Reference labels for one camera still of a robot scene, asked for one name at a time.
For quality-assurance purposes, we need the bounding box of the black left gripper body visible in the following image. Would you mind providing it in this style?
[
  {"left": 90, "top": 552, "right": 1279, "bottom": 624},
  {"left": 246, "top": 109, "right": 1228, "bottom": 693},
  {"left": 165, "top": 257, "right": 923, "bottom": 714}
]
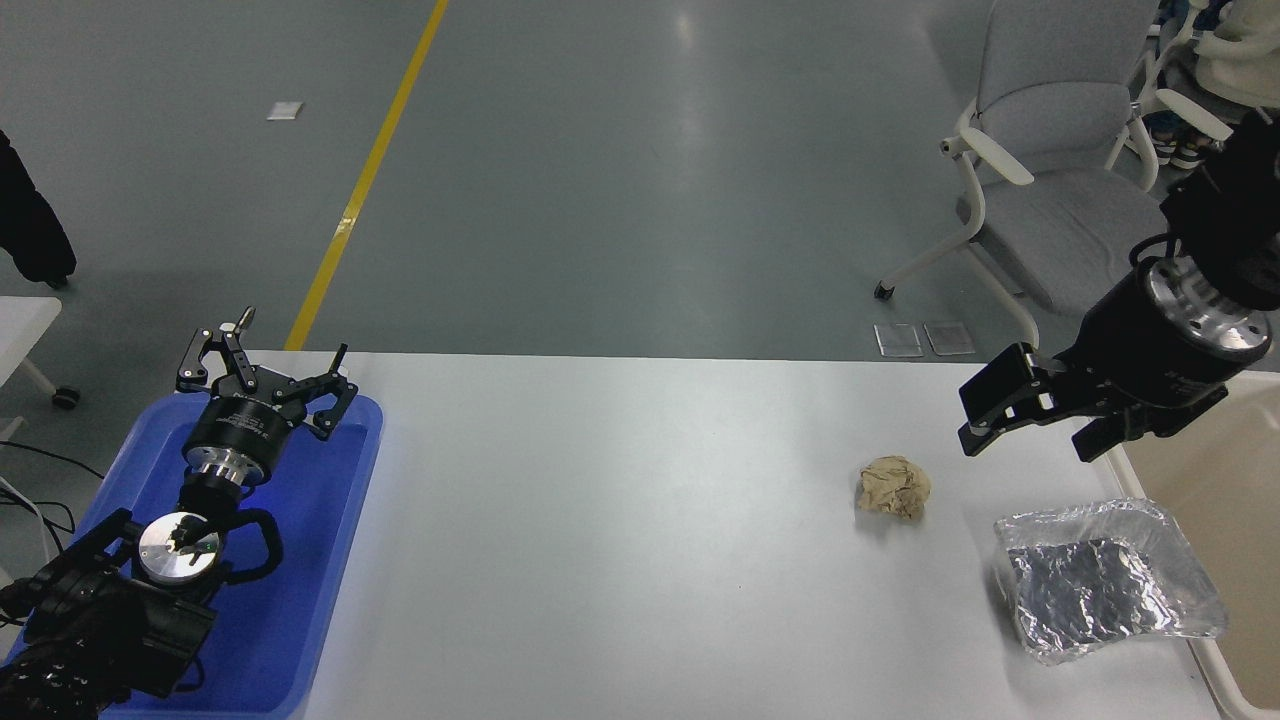
[{"left": 183, "top": 391, "right": 302, "bottom": 472}]

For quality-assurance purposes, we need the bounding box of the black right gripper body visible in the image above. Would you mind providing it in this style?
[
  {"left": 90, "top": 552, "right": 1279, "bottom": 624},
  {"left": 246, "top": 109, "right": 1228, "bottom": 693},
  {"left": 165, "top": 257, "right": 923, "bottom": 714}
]
[{"left": 1060, "top": 268, "right": 1227, "bottom": 409}]

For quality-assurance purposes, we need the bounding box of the foil plate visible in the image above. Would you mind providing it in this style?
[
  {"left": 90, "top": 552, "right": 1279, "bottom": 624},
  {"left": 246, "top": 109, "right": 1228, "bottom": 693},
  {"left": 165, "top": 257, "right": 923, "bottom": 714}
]
[{"left": 993, "top": 498, "right": 1229, "bottom": 666}]

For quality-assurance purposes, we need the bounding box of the large pale bin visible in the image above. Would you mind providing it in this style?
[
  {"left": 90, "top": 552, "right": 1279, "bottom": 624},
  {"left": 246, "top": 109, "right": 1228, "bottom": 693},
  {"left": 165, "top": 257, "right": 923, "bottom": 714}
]
[{"left": 1105, "top": 370, "right": 1280, "bottom": 720}]

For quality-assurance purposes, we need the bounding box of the blue plastic tray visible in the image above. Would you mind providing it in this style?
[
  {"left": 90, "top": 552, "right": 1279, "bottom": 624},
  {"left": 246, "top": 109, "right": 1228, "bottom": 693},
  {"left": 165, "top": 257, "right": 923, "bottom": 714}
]
[{"left": 5, "top": 393, "right": 386, "bottom": 719}]

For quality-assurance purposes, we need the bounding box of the crumpled tan paper ball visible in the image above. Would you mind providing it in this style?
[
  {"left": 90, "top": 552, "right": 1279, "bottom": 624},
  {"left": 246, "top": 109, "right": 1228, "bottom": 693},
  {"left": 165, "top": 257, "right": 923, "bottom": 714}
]
[{"left": 856, "top": 455, "right": 933, "bottom": 521}]

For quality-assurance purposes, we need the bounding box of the person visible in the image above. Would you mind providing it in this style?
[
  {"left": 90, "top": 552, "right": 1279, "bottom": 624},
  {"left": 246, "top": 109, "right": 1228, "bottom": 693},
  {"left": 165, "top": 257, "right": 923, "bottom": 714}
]
[
  {"left": 1145, "top": 0, "right": 1280, "bottom": 171},
  {"left": 0, "top": 130, "right": 78, "bottom": 289}
]

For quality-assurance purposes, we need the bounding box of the grey office chair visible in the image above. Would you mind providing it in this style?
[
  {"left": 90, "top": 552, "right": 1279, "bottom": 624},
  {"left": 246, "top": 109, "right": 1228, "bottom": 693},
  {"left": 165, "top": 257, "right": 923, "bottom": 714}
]
[{"left": 875, "top": 0, "right": 1237, "bottom": 351}]

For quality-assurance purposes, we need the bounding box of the white-framed office chair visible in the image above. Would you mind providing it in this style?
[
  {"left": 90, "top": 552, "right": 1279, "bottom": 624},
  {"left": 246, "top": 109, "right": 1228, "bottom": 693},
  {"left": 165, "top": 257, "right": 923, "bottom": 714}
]
[{"left": 1158, "top": 0, "right": 1280, "bottom": 131}]

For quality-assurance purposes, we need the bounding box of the black cable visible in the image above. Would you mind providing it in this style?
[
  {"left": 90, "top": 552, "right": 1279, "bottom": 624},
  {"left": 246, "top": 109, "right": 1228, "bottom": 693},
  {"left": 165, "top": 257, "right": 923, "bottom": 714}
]
[{"left": 0, "top": 440, "right": 107, "bottom": 536}]

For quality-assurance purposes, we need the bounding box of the white cable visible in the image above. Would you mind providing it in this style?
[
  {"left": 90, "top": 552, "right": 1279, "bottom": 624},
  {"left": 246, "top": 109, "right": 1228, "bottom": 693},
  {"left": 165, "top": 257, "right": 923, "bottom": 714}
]
[{"left": 0, "top": 476, "right": 59, "bottom": 566}]

